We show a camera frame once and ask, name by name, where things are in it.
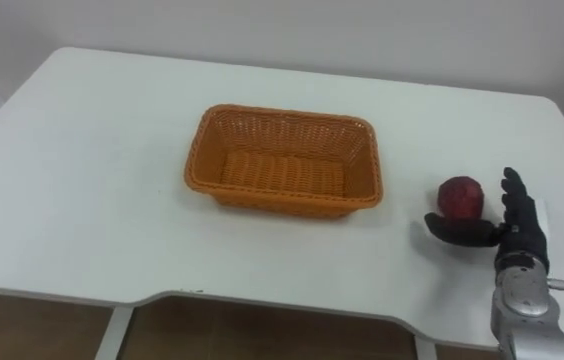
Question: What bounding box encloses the white desk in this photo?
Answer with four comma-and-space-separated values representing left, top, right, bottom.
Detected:
0, 46, 564, 360

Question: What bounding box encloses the red apple soft toy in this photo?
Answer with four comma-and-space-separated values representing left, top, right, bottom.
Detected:
436, 175, 486, 222

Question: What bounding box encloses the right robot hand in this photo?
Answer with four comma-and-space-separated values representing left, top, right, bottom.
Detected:
423, 166, 550, 274

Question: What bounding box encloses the orange woven basket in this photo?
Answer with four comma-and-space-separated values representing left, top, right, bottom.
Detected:
183, 103, 384, 220

